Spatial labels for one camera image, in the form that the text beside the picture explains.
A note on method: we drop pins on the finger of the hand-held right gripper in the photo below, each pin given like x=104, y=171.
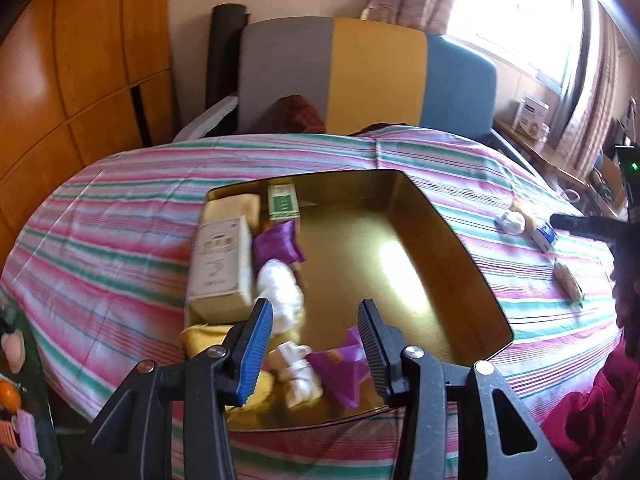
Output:
x=585, y=226

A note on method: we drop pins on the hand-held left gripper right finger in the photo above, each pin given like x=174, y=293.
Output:
x=372, y=350

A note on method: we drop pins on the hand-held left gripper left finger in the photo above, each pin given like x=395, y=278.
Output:
x=255, y=355

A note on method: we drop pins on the purple packet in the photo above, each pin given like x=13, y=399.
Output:
x=340, y=372
x=277, y=242

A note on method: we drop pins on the white sock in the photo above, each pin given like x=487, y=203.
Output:
x=280, y=285
x=297, y=380
x=509, y=221

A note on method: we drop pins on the gold tin box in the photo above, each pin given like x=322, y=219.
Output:
x=380, y=260

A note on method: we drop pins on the beige carton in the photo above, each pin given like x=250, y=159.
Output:
x=220, y=265

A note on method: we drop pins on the green patterned carton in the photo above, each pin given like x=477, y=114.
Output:
x=283, y=205

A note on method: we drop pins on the blue white packet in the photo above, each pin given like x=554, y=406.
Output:
x=544, y=236

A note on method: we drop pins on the beige small pouch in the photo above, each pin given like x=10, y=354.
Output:
x=569, y=282

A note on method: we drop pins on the wooden side desk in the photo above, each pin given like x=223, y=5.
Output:
x=555, y=160

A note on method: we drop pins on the white box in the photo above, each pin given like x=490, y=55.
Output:
x=530, y=112

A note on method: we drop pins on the striped tablecloth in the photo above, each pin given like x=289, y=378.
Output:
x=125, y=220

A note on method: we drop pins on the person's red clothing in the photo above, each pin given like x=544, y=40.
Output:
x=590, y=420

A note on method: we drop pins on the window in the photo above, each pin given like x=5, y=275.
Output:
x=520, y=10

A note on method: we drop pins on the pink plastic toy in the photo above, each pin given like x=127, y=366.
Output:
x=30, y=445

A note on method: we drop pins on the pink peach toy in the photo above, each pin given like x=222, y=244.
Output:
x=12, y=350

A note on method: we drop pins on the dark red cloth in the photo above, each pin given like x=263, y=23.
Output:
x=300, y=115

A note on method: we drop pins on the orange toy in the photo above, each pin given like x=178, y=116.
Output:
x=10, y=396

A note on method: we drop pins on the grey yellow blue chair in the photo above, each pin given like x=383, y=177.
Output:
x=380, y=75

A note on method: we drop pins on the wooden wardrobe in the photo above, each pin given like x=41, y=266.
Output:
x=75, y=60

